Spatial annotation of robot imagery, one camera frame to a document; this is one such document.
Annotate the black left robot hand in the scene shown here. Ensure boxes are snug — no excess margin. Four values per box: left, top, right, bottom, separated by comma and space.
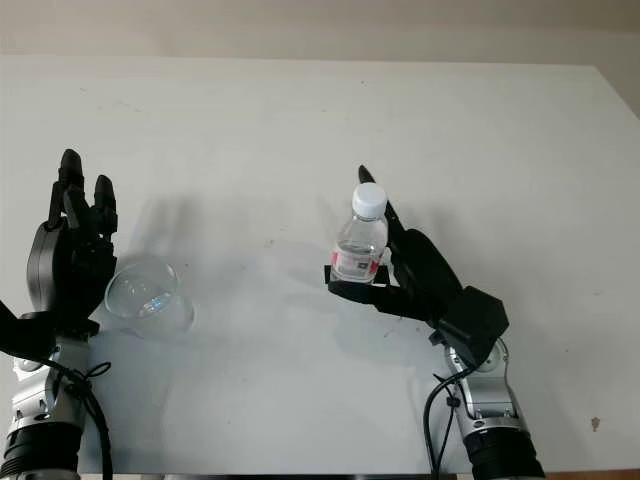
24, 148, 120, 327

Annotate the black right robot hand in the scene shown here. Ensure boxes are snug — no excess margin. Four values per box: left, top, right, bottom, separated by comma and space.
323, 164, 467, 325

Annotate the clear plastic water bottle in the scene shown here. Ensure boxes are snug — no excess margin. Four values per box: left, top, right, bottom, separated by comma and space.
329, 182, 390, 285

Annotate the clear glass cup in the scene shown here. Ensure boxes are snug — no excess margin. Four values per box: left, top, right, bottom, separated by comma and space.
104, 255, 196, 341

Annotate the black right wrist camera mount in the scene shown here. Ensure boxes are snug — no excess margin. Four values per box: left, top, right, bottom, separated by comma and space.
428, 286, 511, 372

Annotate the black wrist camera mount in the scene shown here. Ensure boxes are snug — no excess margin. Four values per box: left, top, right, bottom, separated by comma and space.
0, 298, 100, 362
428, 286, 511, 372

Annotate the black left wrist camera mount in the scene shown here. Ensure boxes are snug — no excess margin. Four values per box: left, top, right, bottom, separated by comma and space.
0, 298, 100, 362

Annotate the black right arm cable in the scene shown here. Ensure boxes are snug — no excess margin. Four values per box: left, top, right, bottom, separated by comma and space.
422, 367, 475, 475

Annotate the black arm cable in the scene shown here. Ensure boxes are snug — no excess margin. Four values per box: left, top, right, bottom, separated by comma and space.
45, 355, 114, 480
422, 367, 475, 475

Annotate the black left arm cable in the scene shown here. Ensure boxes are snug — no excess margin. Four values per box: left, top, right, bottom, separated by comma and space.
45, 355, 114, 480

